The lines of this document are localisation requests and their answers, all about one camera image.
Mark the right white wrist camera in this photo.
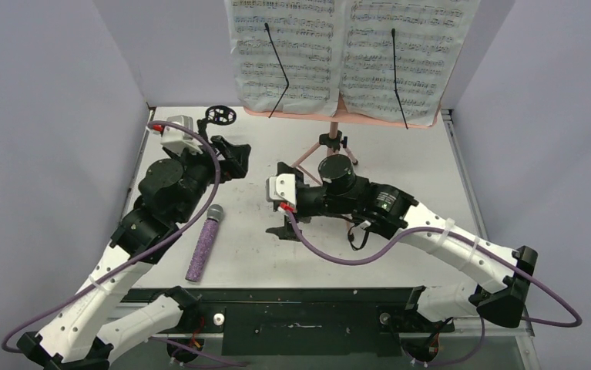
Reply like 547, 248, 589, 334
266, 173, 297, 211

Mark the black microphone shock-mount stand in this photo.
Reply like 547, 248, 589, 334
197, 105, 237, 137

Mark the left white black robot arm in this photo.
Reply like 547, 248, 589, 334
17, 136, 251, 369

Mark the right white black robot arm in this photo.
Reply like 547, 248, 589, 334
266, 154, 538, 331

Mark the purple glitter microphone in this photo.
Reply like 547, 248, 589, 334
185, 204, 225, 283

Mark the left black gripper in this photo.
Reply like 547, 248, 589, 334
169, 135, 250, 223

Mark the aluminium frame rail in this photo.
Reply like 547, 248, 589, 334
448, 316, 535, 338

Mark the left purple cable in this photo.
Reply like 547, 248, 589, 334
1, 120, 251, 368

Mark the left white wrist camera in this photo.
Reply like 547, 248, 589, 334
151, 115, 203, 156

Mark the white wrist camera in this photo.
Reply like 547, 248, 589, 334
151, 115, 203, 156
266, 173, 297, 211

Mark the sheet music page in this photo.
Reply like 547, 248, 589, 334
340, 1, 480, 126
224, 0, 346, 116

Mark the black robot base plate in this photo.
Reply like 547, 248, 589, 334
121, 287, 508, 358

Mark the pink folding music stand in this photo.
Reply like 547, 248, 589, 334
243, 96, 441, 154

